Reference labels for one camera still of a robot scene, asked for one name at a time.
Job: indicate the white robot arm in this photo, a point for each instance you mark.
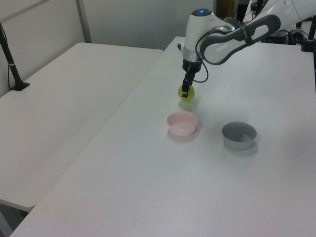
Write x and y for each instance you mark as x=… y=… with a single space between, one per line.
x=222 y=47

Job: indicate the pink plastic bowl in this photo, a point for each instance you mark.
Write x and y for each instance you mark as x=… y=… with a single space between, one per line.
x=182 y=127

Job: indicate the grey metal partition post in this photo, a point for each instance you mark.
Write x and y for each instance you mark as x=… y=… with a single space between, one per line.
x=84 y=22

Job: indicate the black clamp pole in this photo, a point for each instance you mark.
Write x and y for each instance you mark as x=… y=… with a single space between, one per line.
x=310 y=32

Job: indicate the emergency stop button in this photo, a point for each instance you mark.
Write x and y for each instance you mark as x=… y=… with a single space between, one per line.
x=299 y=24

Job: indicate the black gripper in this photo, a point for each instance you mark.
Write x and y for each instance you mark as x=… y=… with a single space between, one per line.
x=192 y=66

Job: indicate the green pear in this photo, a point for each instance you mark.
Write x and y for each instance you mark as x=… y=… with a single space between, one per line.
x=190 y=95

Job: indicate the black camera stand pole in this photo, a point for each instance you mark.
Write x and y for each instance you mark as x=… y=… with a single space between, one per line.
x=12 y=70

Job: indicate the black electronics box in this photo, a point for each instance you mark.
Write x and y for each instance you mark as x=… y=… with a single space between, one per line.
x=277 y=37

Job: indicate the brown wooden cabinet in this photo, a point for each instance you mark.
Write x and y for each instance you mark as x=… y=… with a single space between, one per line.
x=225 y=8

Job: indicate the grey plastic bowl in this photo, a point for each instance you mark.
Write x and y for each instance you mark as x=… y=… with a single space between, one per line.
x=238 y=142

